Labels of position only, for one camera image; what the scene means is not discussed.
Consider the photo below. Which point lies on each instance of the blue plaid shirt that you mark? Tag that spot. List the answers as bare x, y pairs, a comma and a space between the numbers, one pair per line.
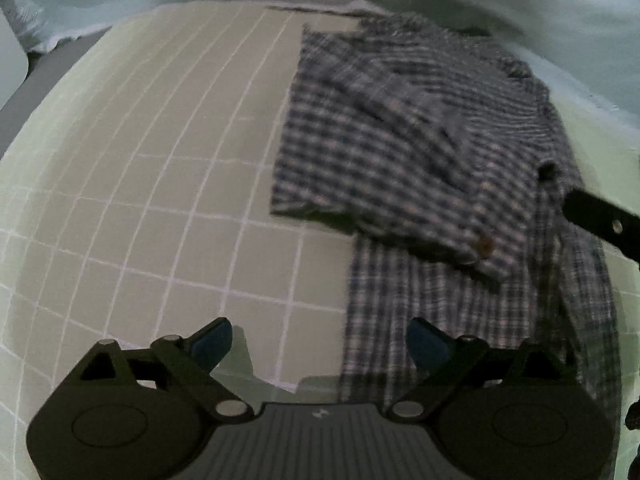
425, 160

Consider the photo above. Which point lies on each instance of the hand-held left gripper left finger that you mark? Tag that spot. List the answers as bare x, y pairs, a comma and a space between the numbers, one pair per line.
212, 345

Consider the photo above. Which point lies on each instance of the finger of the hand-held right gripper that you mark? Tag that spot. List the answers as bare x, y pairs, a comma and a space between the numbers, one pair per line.
607, 222

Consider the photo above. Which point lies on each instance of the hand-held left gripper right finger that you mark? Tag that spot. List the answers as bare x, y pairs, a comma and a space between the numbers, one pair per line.
427, 345

